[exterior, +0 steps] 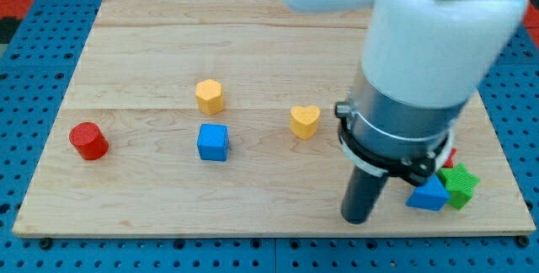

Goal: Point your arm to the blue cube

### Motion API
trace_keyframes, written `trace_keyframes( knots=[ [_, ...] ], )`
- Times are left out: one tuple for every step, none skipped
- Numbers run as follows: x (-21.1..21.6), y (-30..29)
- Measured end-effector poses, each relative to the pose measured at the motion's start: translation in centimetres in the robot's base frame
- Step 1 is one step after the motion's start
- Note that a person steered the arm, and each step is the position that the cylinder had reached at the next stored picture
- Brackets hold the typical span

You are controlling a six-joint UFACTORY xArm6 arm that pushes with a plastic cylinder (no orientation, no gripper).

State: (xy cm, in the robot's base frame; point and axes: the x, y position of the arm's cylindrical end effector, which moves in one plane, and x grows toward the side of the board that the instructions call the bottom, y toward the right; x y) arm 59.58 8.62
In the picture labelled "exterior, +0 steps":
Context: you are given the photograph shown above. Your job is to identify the red block behind arm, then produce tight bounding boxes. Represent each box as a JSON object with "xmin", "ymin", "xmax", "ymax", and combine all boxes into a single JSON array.
[{"xmin": 443, "ymin": 147, "xmax": 457, "ymax": 169}]

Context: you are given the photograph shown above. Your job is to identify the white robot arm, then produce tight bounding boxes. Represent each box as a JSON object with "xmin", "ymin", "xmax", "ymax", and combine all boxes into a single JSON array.
[{"xmin": 281, "ymin": 0, "xmax": 528, "ymax": 185}]

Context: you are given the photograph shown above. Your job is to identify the blue cube block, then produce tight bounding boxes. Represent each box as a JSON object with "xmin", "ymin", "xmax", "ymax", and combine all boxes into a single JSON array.
[{"xmin": 197, "ymin": 124, "xmax": 229, "ymax": 162}]

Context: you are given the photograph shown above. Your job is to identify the yellow heart block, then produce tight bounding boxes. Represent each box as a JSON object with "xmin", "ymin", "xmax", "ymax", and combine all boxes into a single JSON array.
[{"xmin": 290, "ymin": 105, "xmax": 321, "ymax": 140}]

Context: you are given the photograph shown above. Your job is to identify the yellow hexagon block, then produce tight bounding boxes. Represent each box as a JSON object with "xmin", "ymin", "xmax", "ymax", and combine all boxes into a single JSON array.
[{"xmin": 195, "ymin": 79, "xmax": 224, "ymax": 115}]

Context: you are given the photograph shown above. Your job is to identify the wooden board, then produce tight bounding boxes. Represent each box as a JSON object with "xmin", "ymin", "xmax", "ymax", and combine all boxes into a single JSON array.
[{"xmin": 13, "ymin": 0, "xmax": 536, "ymax": 238}]

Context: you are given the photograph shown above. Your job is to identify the black cylindrical pointer tool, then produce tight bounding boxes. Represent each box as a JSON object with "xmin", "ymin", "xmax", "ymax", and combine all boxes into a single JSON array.
[{"xmin": 341, "ymin": 167, "xmax": 388, "ymax": 224}]

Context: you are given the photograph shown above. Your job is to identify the blue triangle block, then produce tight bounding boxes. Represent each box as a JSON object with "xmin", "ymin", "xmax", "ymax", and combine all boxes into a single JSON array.
[{"xmin": 406, "ymin": 175, "xmax": 451, "ymax": 211}]

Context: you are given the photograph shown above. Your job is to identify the red cylinder block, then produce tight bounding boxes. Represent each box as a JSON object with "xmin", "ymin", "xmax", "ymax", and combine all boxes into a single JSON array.
[{"xmin": 69, "ymin": 122, "xmax": 109, "ymax": 160}]

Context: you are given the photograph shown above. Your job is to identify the green star block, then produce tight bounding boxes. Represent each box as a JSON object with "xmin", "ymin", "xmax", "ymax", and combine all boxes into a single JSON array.
[{"xmin": 437, "ymin": 163, "xmax": 481, "ymax": 210}]

